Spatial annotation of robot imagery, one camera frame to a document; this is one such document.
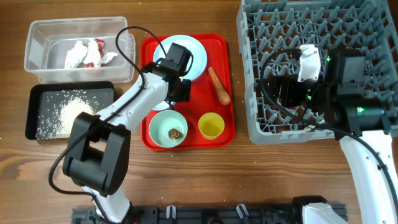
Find light blue plate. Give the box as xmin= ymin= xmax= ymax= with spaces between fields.
xmin=153 ymin=35 xmax=207 ymax=81

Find mint green bowl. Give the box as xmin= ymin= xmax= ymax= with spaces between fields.
xmin=149 ymin=110 xmax=188 ymax=148

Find brown shiitake mushroom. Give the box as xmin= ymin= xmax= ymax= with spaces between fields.
xmin=168 ymin=128 xmax=183 ymax=140

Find orange carrot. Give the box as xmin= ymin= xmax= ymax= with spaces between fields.
xmin=208 ymin=67 xmax=231 ymax=105

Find yellow plastic cup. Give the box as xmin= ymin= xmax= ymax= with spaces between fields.
xmin=198 ymin=112 xmax=225 ymax=140

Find red snack wrapper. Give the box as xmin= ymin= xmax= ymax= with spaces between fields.
xmin=83 ymin=39 xmax=105 ymax=68

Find white tissue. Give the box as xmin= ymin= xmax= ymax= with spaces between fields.
xmin=64 ymin=40 xmax=118 ymax=69

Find pile of white rice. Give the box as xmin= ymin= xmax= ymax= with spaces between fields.
xmin=35 ymin=88 xmax=114 ymax=140

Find light blue bowl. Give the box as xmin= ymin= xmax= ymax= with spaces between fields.
xmin=153 ymin=101 xmax=170 ymax=111

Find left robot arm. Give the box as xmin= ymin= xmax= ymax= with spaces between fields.
xmin=57 ymin=44 xmax=193 ymax=223

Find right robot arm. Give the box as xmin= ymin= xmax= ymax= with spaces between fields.
xmin=259 ymin=44 xmax=397 ymax=223

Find white spoon in rack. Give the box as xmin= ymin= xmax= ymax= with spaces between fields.
xmin=303 ymin=119 xmax=325 ymax=132

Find grey dishwasher rack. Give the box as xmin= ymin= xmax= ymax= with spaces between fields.
xmin=236 ymin=0 xmax=397 ymax=144

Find red serving tray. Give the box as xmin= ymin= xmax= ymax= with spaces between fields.
xmin=140 ymin=33 xmax=236 ymax=151

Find black plastic tray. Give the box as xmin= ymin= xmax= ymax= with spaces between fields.
xmin=25 ymin=81 xmax=115 ymax=140

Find clear plastic bin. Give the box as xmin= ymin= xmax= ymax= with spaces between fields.
xmin=24 ymin=16 xmax=136 ymax=83

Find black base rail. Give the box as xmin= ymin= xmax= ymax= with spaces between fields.
xmin=70 ymin=203 xmax=348 ymax=224

